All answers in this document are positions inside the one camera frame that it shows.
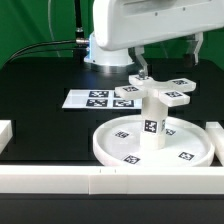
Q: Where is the black cable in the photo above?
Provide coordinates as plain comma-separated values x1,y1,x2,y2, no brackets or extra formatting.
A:
6,38,90,64

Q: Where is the white right fence block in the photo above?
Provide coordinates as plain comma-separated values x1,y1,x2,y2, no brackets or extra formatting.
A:
206,122,224,167

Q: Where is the white marker sheet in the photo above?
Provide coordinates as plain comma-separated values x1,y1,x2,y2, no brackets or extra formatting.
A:
62,90,142,109

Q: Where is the thin white cable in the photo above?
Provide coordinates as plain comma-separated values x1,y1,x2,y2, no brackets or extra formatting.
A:
47,0,62,58

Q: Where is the white cross-shaped table base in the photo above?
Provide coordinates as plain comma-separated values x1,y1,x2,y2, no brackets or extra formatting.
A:
115,75,196,107

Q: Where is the white left fence block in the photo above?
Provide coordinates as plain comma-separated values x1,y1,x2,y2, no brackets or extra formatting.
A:
0,120,13,154

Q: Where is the white fence block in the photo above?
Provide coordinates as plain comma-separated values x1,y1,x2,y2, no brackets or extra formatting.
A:
206,122,224,167
0,120,13,154

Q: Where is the white front fence rail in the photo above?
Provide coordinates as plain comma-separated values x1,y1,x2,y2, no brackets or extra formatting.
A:
0,165,224,195

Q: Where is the white round table top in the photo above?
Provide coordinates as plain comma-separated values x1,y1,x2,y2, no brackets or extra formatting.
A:
93,115,215,167

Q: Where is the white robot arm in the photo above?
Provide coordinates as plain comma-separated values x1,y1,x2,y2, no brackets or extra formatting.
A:
85,0,224,73

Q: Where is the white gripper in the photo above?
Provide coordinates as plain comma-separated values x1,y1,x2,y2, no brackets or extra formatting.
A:
93,0,224,79

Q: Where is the black vertical pole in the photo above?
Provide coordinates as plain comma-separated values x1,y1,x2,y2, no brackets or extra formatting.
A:
74,0,84,38

